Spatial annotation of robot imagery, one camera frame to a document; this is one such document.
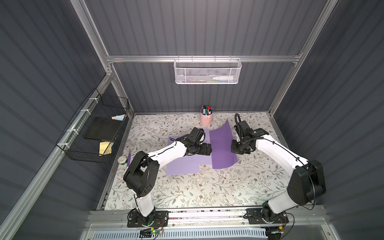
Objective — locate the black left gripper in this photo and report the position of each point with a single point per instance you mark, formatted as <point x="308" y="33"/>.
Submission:
<point x="205" y="149"/>

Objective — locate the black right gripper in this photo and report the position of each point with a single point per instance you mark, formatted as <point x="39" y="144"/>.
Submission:
<point x="237" y="147"/>

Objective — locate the dark purple paper sheet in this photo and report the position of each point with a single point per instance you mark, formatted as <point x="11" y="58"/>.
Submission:
<point x="221" y="141"/>

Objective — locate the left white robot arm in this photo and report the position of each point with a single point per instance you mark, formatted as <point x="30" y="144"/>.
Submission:
<point x="142" y="172"/>

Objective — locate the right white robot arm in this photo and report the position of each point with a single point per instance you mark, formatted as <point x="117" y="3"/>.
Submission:
<point x="307" y="180"/>

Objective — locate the light lavender paper sheet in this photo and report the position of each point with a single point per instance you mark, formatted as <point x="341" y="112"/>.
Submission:
<point x="187" y="165"/>

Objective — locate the pink pen cup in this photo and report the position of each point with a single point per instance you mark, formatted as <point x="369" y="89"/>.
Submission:
<point x="206" y="115"/>

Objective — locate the white marker in basket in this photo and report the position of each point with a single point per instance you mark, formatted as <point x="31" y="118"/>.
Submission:
<point x="223" y="78"/>

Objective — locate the green dot sticker roll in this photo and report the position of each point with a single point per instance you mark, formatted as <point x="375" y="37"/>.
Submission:
<point x="122" y="160"/>

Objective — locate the white perforated vent panel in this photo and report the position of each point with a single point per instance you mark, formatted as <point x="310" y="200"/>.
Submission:
<point x="185" y="234"/>

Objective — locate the pastel sticky note stack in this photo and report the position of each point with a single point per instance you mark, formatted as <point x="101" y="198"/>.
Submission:
<point x="119" y="117"/>

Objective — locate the yellow sticky note pad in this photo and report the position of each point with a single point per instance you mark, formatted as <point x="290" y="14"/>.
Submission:
<point x="105" y="148"/>

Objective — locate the black notebook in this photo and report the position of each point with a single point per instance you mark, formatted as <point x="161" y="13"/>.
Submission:
<point x="102" y="129"/>

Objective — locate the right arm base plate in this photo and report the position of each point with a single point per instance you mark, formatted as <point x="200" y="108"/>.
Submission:
<point x="265" y="216"/>

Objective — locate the white wire mesh basket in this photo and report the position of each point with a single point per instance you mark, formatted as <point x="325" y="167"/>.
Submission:
<point x="200" y="71"/>

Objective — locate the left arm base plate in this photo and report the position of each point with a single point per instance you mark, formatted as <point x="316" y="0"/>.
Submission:
<point x="156" y="219"/>

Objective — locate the aluminium front rail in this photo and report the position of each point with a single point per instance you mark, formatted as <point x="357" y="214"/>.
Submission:
<point x="221" y="217"/>

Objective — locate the black wire wall basket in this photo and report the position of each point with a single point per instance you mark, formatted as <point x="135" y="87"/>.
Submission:
<point x="72" y="141"/>

